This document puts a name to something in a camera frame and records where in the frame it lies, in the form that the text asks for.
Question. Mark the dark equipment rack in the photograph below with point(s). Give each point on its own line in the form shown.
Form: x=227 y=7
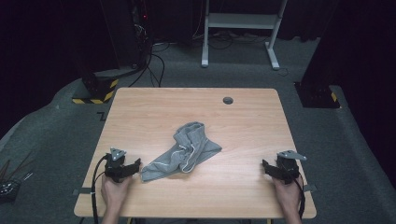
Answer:
x=127 y=31

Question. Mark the black yellow striped stand base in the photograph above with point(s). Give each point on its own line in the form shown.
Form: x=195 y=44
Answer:
x=99 y=91

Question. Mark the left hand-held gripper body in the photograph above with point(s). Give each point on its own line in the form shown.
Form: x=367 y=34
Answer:
x=114 y=166

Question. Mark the grey tape strip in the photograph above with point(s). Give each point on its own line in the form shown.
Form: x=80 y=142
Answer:
x=82 y=191
x=309 y=188

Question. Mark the white metal stand frame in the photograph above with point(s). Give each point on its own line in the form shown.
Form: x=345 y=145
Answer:
x=239 y=21

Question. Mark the black stand base yellow mark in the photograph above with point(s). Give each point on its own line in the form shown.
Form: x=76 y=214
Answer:
x=317 y=95

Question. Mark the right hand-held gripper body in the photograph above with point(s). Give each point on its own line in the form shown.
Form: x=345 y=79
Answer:
x=288 y=168

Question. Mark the grey shorts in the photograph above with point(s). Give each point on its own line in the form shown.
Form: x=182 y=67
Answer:
x=183 y=149

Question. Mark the black tripod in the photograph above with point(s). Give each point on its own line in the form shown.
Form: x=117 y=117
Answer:
x=11 y=183

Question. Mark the person's left hand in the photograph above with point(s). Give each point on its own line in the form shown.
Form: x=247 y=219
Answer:
x=114 y=193

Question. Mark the person's right hand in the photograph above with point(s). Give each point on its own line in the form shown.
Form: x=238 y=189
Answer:
x=288 y=196

